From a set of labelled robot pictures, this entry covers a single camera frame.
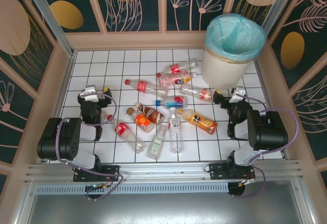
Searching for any clear bottle red label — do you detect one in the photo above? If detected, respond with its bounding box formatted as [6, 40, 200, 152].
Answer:
[178, 83, 218, 103]

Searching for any orange juice bottle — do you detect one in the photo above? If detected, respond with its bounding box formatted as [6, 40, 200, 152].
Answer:
[177, 108, 218, 136]

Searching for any red-capped clear cola bottle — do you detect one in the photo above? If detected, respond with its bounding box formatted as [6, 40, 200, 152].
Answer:
[106, 114, 147, 155]
[156, 58, 199, 79]
[124, 79, 169, 96]

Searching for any blue-capped bottle blue red label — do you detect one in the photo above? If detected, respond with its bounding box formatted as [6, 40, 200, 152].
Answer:
[155, 95, 189, 109]

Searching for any orange label bottle brown cap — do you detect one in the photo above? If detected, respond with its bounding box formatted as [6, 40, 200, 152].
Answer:
[126, 107, 155, 134]

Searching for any pink milk drink bottle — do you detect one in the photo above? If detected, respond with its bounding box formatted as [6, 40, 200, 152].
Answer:
[159, 71, 197, 87]

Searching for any brown drink bottle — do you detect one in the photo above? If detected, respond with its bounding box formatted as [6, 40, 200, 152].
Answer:
[135, 102, 166, 126]

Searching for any white-capped clear water bottle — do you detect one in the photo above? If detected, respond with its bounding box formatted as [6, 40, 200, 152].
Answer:
[168, 107, 185, 154]

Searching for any small clear bottle green label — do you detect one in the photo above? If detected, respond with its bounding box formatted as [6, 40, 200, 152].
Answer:
[146, 124, 168, 161]

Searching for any white waste bin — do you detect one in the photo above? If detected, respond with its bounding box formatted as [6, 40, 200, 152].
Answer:
[202, 47, 256, 91]

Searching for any light blue bin liner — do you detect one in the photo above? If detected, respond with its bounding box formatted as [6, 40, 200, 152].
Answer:
[205, 14, 267, 63]

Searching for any grey metal panel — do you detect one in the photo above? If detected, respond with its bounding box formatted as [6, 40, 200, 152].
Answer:
[25, 180, 307, 224]

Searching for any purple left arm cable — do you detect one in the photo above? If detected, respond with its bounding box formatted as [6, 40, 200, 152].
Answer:
[56, 92, 124, 201]

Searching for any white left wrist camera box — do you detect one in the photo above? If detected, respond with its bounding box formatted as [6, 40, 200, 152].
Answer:
[78, 86, 99, 99]

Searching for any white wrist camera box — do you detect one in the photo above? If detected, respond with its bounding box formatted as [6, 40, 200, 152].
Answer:
[78, 86, 99, 99]
[229, 86, 246, 97]

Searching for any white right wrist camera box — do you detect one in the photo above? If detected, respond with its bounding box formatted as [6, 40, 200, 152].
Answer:
[229, 86, 246, 97]

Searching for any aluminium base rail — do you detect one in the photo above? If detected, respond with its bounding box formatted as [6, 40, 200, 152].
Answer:
[24, 160, 303, 184]

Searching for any aluminium frame post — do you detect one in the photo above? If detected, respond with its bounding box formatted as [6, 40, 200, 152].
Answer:
[21, 0, 77, 56]
[263, 0, 291, 40]

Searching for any grey slotted cable duct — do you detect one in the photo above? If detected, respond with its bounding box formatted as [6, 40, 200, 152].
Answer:
[34, 185, 229, 194]

